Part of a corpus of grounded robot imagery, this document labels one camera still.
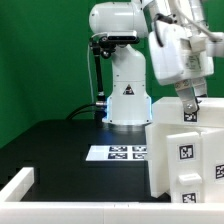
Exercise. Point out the white cabinet door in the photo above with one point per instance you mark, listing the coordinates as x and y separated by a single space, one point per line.
185 168

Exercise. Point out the white L-shaped workspace fence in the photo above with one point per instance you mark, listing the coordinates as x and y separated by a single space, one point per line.
14 211

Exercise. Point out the white cabinet body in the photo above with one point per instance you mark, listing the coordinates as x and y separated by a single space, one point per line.
212 158

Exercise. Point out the grey depth camera bar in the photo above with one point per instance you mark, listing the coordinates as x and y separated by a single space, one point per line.
123 37

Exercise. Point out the white cabinet top block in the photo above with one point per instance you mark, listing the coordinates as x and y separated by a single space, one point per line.
169 110

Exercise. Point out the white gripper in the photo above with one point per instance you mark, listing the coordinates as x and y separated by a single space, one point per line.
173 62

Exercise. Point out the white fiducial marker plate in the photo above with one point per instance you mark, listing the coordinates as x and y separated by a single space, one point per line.
116 153

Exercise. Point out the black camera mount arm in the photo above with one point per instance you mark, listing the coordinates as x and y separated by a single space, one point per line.
101 98

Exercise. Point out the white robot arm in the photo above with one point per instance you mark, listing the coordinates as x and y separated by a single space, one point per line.
129 104

